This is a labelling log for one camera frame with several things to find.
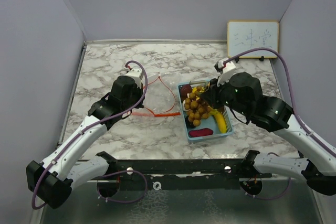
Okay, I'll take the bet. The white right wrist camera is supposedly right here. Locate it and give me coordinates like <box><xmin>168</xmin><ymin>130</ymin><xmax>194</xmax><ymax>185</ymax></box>
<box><xmin>214</xmin><ymin>57</ymin><xmax>236</xmax><ymax>87</ymax></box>

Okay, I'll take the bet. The magenta sweet potato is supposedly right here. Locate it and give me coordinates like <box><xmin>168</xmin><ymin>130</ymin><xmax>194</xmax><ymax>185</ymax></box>
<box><xmin>188</xmin><ymin>128</ymin><xmax>213</xmax><ymax>138</ymax></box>

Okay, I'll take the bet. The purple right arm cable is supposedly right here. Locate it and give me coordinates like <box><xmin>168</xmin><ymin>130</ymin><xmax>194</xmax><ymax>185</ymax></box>
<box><xmin>223</xmin><ymin>47</ymin><xmax>336</xmax><ymax>200</ymax></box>

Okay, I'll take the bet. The single yellow banana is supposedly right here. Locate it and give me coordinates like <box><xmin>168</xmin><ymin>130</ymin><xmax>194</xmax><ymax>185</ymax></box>
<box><xmin>209</xmin><ymin>110</ymin><xmax>227</xmax><ymax>133</ymax></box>

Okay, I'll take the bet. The small framed whiteboard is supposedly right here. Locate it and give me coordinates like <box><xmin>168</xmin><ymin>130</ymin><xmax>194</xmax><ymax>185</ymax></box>
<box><xmin>227</xmin><ymin>20</ymin><xmax>279</xmax><ymax>58</ymax></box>

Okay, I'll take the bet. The clear zip top bag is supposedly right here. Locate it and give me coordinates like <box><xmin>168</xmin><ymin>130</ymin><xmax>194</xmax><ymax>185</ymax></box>
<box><xmin>132</xmin><ymin>72</ymin><xmax>181</xmax><ymax>118</ymax></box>

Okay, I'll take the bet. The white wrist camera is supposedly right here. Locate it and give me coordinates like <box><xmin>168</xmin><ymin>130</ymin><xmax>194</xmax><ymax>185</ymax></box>
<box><xmin>214</xmin><ymin>57</ymin><xmax>236</xmax><ymax>87</ymax></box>
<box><xmin>125</xmin><ymin>67</ymin><xmax>144</xmax><ymax>85</ymax></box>

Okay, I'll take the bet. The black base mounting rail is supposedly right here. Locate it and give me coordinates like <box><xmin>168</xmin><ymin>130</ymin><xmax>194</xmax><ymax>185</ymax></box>
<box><xmin>105</xmin><ymin>158</ymin><xmax>271</xmax><ymax>190</ymax></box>

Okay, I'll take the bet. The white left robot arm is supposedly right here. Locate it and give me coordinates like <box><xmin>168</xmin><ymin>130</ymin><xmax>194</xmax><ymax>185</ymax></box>
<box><xmin>26</xmin><ymin>72</ymin><xmax>148</xmax><ymax>210</ymax></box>

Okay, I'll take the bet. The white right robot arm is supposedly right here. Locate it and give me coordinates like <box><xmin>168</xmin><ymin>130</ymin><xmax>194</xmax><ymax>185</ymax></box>
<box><xmin>201</xmin><ymin>72</ymin><xmax>335</xmax><ymax>196</ymax></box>

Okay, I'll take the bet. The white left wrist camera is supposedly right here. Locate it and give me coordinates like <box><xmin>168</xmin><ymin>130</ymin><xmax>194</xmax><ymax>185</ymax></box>
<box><xmin>125</xmin><ymin>67</ymin><xmax>144</xmax><ymax>85</ymax></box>

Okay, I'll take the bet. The brown longan bunch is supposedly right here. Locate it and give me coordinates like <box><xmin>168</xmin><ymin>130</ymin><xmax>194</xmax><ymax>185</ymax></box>
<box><xmin>182</xmin><ymin>86</ymin><xmax>211</xmax><ymax>127</ymax></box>

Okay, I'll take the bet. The light blue plastic basket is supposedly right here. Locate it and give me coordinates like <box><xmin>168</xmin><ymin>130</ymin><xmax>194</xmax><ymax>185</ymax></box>
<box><xmin>177</xmin><ymin>80</ymin><xmax>233</xmax><ymax>143</ymax></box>

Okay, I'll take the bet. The red apple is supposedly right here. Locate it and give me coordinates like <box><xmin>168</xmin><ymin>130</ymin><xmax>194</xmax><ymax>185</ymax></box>
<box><xmin>180</xmin><ymin>84</ymin><xmax>192</xmax><ymax>98</ymax></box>

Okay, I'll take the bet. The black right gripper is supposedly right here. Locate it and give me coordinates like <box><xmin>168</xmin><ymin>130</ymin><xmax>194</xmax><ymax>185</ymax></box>
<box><xmin>201</xmin><ymin>74</ymin><xmax>251</xmax><ymax>118</ymax></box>

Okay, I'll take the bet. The dark purple mangosteen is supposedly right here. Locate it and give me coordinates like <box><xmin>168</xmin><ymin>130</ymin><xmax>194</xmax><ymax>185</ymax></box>
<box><xmin>184</xmin><ymin>116</ymin><xmax>195</xmax><ymax>128</ymax></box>

